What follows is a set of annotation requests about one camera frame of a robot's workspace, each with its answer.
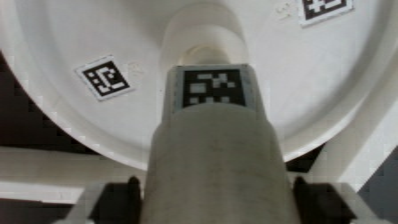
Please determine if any white round table top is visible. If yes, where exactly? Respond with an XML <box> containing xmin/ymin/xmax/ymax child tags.
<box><xmin>0</xmin><ymin>0</ymin><xmax>398</xmax><ymax>167</ymax></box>

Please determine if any white front border rail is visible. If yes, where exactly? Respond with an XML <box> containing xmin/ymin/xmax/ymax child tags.
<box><xmin>0</xmin><ymin>146</ymin><xmax>146</xmax><ymax>204</ymax></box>

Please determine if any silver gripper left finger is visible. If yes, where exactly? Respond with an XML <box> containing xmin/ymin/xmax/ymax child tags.
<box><xmin>55</xmin><ymin>176</ymin><xmax>144</xmax><ymax>224</ymax></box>

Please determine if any white table leg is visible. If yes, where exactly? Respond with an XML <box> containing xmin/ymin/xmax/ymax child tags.
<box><xmin>140</xmin><ymin>64</ymin><xmax>300</xmax><ymax>224</ymax></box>

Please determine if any white right border block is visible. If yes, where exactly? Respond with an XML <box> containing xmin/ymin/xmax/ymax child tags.
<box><xmin>307</xmin><ymin>82</ymin><xmax>398</xmax><ymax>190</ymax></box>

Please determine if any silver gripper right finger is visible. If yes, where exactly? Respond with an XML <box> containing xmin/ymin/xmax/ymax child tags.
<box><xmin>290</xmin><ymin>175</ymin><xmax>387</xmax><ymax>224</ymax></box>

